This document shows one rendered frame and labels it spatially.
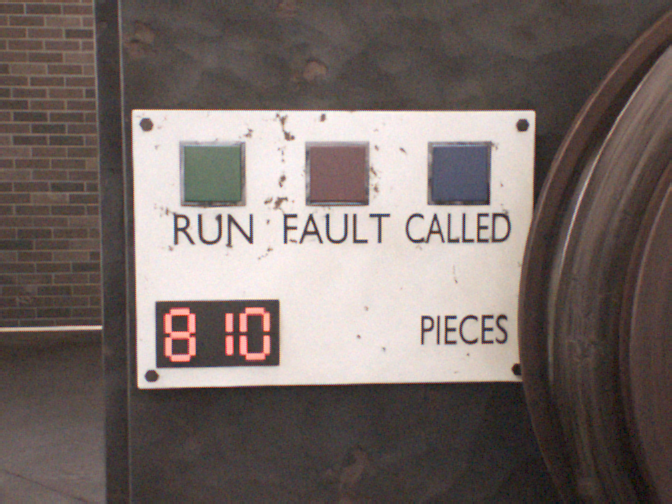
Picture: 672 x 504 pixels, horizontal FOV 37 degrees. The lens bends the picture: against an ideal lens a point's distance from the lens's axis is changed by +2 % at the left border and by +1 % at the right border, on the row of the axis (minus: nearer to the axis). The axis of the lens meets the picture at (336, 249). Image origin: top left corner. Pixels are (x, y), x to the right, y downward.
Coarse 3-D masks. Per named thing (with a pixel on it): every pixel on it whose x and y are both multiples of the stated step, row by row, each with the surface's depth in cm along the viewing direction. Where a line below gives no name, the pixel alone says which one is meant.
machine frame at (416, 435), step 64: (128, 0) 64; (192, 0) 64; (256, 0) 65; (320, 0) 65; (384, 0) 65; (448, 0) 66; (512, 0) 66; (576, 0) 66; (640, 0) 67; (128, 64) 65; (192, 64) 65; (256, 64) 65; (320, 64) 65; (384, 64) 66; (448, 64) 66; (512, 64) 66; (576, 64) 67; (128, 128) 65; (128, 192) 66; (128, 256) 66; (128, 320) 67; (128, 384) 67; (320, 384) 68; (384, 384) 68; (448, 384) 68; (512, 384) 69; (128, 448) 68; (192, 448) 68; (256, 448) 68; (320, 448) 68; (384, 448) 69; (448, 448) 69; (512, 448) 69
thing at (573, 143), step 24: (648, 48) 58; (624, 72) 58; (600, 96) 58; (576, 120) 59; (576, 144) 58; (552, 168) 59; (552, 192) 59; (552, 216) 59; (528, 240) 59; (528, 264) 59; (528, 288) 59; (528, 312) 59; (528, 336) 59; (528, 360) 60; (528, 384) 60; (528, 408) 60; (552, 432) 60; (552, 456) 60
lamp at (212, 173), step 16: (192, 160) 63; (208, 160) 63; (224, 160) 63; (240, 160) 63; (192, 176) 63; (208, 176) 63; (224, 176) 63; (240, 176) 63; (192, 192) 63; (208, 192) 63; (224, 192) 63; (240, 192) 63
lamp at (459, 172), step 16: (432, 160) 64; (448, 160) 64; (464, 160) 64; (480, 160) 64; (432, 176) 64; (448, 176) 64; (464, 176) 64; (480, 176) 65; (432, 192) 64; (448, 192) 64; (464, 192) 65; (480, 192) 65
